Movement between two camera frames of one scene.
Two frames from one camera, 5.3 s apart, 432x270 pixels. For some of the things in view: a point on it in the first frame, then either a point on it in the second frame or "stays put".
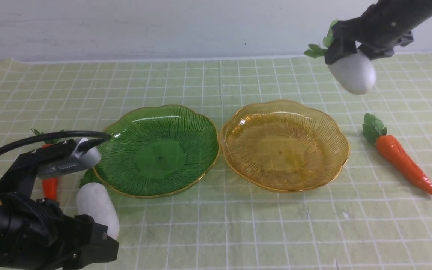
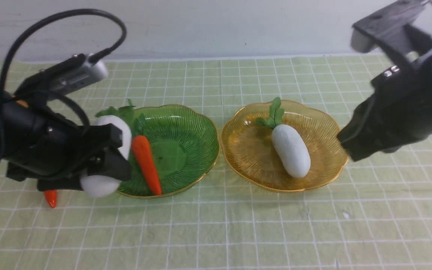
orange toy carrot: (374, 132) to (140, 147)
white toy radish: (94, 199) to (99, 186)
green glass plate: (157, 151) stays put
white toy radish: (356, 74) to (288, 146)
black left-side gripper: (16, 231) to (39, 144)
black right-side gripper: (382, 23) to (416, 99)
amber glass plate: (281, 146) stays put
